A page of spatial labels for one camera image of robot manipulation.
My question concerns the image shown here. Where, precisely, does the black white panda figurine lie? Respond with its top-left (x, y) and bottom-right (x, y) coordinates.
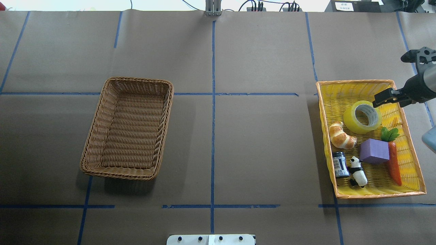
top-left (348, 156), bottom-right (368, 188)

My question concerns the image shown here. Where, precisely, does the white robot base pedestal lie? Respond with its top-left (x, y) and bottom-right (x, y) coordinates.
top-left (166, 234), bottom-right (256, 245)

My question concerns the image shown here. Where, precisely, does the aluminium frame post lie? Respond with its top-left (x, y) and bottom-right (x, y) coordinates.
top-left (205, 0), bottom-right (222, 16)

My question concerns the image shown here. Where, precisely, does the yellow woven plastic basket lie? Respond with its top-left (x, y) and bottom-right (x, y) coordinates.
top-left (316, 80), bottom-right (426, 199)

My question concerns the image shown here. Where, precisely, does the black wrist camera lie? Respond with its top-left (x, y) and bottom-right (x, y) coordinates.
top-left (400, 47), bottom-right (436, 65)

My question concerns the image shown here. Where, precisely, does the orange toy carrot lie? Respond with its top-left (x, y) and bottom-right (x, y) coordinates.
top-left (380, 127), bottom-right (402, 186)

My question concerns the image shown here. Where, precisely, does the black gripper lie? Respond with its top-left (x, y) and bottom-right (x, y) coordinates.
top-left (372, 66), bottom-right (436, 108)

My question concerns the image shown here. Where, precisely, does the purple foam cube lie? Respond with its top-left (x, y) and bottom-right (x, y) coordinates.
top-left (359, 138), bottom-right (390, 164)

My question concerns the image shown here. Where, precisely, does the brown wicker basket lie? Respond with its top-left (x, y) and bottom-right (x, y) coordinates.
top-left (80, 77), bottom-right (174, 180)

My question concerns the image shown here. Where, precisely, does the toy croissant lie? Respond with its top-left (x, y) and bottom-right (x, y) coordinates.
top-left (328, 121), bottom-right (358, 149)

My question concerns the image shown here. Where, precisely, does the yellow tape roll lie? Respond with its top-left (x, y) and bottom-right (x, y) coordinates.
top-left (343, 100), bottom-right (383, 134)

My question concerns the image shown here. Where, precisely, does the black cable bundle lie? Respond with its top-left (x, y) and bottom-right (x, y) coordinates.
top-left (238, 0), bottom-right (301, 12)

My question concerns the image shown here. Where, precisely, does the small dark can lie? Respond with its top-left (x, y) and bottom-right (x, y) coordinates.
top-left (332, 151), bottom-right (350, 179)

